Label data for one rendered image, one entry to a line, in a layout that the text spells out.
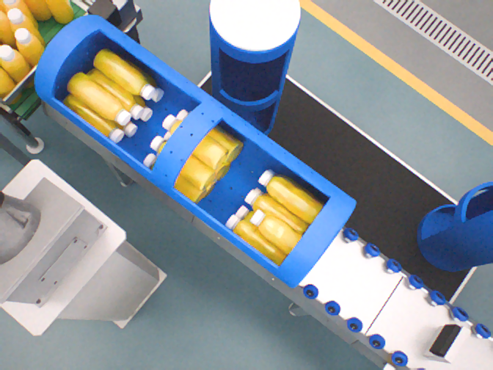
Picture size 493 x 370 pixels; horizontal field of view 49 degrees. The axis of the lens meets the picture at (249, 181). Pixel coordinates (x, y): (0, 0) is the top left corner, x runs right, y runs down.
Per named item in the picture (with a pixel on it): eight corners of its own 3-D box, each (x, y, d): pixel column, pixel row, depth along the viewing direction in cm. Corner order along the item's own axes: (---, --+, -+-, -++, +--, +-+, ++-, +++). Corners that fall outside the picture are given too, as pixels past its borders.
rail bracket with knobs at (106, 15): (106, 43, 175) (99, 26, 165) (89, 31, 176) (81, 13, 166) (125, 22, 178) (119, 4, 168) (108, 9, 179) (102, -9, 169)
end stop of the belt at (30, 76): (8, 105, 163) (4, 100, 160) (6, 103, 163) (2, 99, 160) (96, 12, 172) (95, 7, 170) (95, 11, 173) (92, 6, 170)
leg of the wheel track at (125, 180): (127, 189, 255) (97, 147, 195) (117, 181, 256) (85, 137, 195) (135, 179, 257) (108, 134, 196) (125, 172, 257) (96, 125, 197)
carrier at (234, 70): (203, 101, 252) (229, 155, 246) (194, -10, 168) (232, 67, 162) (258, 78, 257) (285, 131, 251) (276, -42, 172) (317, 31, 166)
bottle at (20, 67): (23, 92, 170) (1, 68, 153) (12, 76, 171) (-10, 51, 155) (42, 81, 171) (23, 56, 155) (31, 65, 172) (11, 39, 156)
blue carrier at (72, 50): (284, 298, 150) (308, 277, 124) (45, 116, 160) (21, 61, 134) (337, 221, 161) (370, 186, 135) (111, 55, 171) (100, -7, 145)
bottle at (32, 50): (27, 70, 172) (7, 42, 155) (36, 51, 173) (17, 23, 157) (48, 75, 171) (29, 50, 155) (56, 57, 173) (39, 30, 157)
